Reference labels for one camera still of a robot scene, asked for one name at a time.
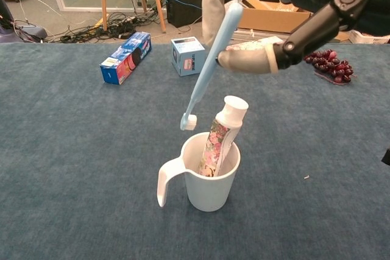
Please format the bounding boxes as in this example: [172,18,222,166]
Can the dark blue rounded machine base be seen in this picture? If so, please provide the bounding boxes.
[0,0,48,44]

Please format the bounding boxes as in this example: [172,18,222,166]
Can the floral toothpaste carton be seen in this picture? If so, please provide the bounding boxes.
[227,36,285,52]

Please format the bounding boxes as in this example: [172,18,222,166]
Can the aluminium profile rails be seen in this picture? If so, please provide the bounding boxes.
[231,27,292,42]

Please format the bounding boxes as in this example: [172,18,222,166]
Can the red grape bunch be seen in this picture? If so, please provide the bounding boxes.
[303,49,355,84]

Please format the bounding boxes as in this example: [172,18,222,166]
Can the light blue toothbrush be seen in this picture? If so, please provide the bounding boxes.
[179,1,244,132]

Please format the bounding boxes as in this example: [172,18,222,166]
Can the black computer cabinet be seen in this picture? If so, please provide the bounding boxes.
[164,0,205,29]

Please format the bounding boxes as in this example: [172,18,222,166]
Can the tangle of black cables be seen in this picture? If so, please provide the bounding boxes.
[50,10,167,44]

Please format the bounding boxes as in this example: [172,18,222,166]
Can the small light blue carton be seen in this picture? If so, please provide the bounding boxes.
[171,37,206,77]

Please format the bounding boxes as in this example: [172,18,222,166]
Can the floral toothpaste tube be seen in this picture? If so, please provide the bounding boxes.
[197,94,249,178]

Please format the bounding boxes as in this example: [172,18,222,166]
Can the white plastic basket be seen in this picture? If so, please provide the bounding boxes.
[349,30,390,44]

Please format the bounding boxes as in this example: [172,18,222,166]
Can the blue table cloth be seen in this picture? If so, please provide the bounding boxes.
[0,42,390,260]

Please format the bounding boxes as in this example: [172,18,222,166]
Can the blue network cable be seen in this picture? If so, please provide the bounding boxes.
[166,0,204,11]

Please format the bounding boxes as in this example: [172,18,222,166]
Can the flat cardboard piece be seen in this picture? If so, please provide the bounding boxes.
[333,31,350,43]

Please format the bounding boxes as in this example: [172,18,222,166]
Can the white mug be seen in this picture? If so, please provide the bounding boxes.
[157,132,241,213]

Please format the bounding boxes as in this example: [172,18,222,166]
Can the blue cookie box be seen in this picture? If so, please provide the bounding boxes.
[99,31,152,85]

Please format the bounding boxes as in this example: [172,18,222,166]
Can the large open cardboard box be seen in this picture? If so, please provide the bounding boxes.
[237,0,314,34]

